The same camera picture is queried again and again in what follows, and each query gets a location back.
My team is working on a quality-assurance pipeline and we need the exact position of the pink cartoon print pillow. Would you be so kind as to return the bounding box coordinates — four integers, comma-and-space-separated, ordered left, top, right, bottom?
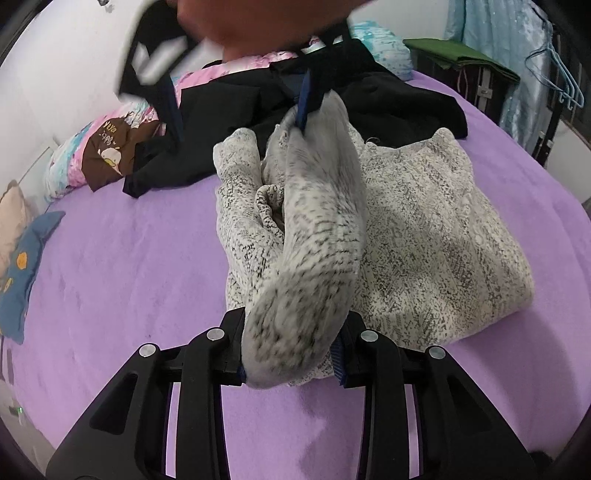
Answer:
45, 48, 301, 201

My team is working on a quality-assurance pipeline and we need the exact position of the light blue sequined pillow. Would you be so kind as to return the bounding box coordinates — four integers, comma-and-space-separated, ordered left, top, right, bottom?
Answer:
346, 21, 414, 81

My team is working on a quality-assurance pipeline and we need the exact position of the dark cabinet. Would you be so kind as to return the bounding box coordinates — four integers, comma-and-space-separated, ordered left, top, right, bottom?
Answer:
413, 51, 520, 125

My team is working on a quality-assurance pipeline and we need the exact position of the light blue clothes hanger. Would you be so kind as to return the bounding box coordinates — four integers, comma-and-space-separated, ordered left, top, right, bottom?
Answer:
524, 18, 573, 110
542, 32, 585, 112

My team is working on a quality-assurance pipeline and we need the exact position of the grey knit sweater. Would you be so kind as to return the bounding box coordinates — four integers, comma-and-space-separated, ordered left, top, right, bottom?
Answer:
213, 91, 536, 391

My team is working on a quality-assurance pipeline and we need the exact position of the beige pillow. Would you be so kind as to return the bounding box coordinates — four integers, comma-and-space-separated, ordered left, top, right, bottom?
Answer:
0, 181, 35, 278

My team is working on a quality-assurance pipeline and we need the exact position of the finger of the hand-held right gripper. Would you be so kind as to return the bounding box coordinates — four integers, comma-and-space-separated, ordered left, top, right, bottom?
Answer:
148, 74, 186, 145
293, 18, 352, 132

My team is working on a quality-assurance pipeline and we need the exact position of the light blue curtain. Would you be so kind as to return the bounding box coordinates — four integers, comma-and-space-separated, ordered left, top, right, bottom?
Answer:
443, 0, 559, 162

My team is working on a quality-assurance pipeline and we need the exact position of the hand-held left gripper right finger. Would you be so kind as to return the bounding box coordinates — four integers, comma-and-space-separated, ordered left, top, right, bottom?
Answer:
330, 311, 552, 480

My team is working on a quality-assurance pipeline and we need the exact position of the green folded cloth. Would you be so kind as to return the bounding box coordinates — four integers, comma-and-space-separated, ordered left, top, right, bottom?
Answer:
403, 38, 522, 84

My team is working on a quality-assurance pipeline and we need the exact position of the purple bed sheet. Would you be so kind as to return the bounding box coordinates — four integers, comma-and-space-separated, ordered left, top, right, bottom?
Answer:
0, 60, 591, 480

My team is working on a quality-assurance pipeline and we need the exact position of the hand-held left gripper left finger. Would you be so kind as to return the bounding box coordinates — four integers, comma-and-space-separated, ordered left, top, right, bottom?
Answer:
46, 307, 247, 480

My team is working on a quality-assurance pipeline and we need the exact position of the black garment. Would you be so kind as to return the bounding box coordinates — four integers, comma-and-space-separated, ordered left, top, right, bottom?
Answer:
122, 39, 468, 199

